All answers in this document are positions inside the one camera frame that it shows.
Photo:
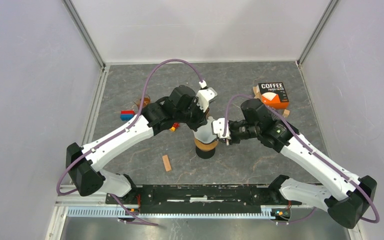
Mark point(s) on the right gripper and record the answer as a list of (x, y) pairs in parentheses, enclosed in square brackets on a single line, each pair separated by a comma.
[(232, 141)]

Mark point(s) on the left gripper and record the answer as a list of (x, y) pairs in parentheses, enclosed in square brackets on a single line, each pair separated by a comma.
[(201, 120)]

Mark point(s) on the light wooden ring holder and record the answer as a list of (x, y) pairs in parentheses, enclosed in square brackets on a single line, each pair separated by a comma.
[(205, 147)]

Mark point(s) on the orange glass carafe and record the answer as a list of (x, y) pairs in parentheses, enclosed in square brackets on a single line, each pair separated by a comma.
[(146, 100)]

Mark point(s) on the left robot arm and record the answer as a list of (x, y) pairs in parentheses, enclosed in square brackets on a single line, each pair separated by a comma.
[(86, 163)]

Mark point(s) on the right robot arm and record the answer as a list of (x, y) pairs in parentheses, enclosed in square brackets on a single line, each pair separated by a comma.
[(346, 197)]

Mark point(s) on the orange black coffee filter box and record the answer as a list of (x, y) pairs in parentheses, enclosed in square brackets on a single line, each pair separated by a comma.
[(272, 94)]

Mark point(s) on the colourful toy brick car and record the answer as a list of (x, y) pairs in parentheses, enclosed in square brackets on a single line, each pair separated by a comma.
[(174, 127)]

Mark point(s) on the small wooden cube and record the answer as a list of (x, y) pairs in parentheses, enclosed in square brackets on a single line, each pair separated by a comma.
[(286, 113)]

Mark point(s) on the small wooden block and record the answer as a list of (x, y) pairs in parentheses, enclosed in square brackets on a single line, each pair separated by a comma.
[(166, 163)]

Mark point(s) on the blue red toy brick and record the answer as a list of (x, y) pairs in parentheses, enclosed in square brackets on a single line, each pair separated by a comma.
[(127, 115)]

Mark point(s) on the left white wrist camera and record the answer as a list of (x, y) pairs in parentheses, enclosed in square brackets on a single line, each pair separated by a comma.
[(205, 96)]

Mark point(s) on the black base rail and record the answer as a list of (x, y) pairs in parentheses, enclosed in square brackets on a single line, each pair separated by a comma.
[(204, 198)]

